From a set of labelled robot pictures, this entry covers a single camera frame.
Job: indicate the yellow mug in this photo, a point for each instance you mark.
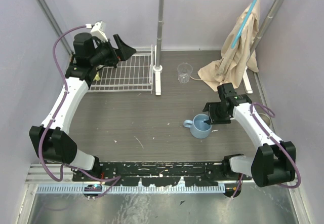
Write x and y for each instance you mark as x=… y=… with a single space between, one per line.
x=97 y=77

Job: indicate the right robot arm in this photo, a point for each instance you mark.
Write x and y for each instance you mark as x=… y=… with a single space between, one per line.
x=274 y=162

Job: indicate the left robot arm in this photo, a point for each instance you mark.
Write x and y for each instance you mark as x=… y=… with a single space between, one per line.
x=51 y=140

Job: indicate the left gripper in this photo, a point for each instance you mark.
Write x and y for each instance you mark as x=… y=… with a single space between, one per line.
x=114 y=54

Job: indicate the steel cup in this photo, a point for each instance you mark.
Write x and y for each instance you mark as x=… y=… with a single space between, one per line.
x=266 y=119

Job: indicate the white wire dish rack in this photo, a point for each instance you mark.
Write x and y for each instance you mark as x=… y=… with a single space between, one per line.
x=133 y=75

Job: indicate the blue cable duct strip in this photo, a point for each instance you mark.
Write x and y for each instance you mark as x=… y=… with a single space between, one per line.
x=95 y=189

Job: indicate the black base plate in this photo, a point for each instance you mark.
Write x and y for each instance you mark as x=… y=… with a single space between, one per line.
x=164 y=174

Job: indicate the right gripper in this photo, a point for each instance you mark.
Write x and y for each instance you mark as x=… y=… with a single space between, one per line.
x=213 y=119

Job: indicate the blue mug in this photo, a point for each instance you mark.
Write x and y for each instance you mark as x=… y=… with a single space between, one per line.
x=198 y=126

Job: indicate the clear plastic cup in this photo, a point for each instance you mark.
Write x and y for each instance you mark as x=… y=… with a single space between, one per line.
x=184 y=72

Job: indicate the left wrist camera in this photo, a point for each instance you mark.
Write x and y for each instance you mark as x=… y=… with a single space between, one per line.
x=98 y=30

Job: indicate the beige cloth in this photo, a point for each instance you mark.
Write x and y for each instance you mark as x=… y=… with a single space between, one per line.
x=231 y=66

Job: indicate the blue clothes hanger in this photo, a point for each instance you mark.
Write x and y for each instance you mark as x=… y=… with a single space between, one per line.
x=238 y=35

